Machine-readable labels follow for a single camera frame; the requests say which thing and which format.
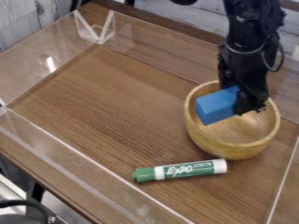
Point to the blue foam block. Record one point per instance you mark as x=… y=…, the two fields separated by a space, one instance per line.
x=215 y=103

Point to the brown wooden bowl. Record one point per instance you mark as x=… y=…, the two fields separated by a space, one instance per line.
x=236 y=138

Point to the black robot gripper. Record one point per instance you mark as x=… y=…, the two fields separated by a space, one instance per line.
x=244 y=69

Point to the green Expo marker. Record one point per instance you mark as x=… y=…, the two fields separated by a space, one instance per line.
x=175 y=171

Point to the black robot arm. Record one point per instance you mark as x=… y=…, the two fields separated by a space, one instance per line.
x=254 y=22

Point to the clear acrylic tray wall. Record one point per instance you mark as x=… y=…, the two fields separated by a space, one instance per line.
x=94 y=89

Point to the black metal bracket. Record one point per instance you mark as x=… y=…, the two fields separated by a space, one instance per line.
x=43 y=214

